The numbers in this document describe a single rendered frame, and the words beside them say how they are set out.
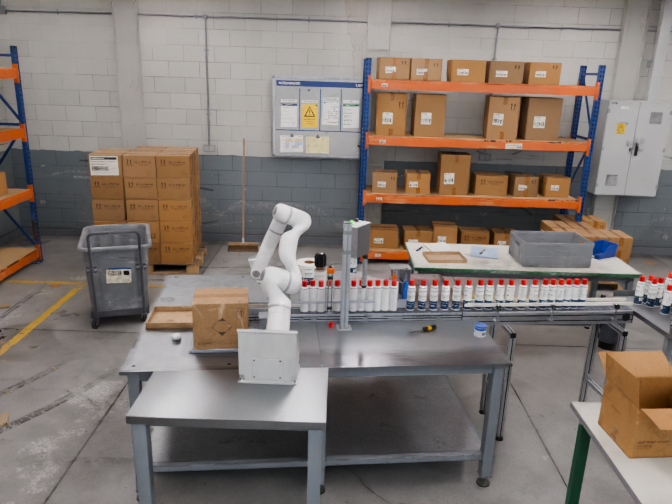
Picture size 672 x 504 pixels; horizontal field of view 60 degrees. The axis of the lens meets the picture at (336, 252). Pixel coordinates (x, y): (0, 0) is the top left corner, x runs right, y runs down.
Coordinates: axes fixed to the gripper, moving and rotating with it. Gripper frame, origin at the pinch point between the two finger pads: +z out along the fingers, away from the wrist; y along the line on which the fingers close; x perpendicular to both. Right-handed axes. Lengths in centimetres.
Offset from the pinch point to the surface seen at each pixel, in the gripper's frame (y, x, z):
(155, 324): -13, 68, -16
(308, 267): 45, -26, 2
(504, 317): -6, -138, 61
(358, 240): -17, -63, -25
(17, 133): 352, 246, -155
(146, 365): -59, 65, -12
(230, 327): -45, 20, -11
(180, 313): 9, 58, -10
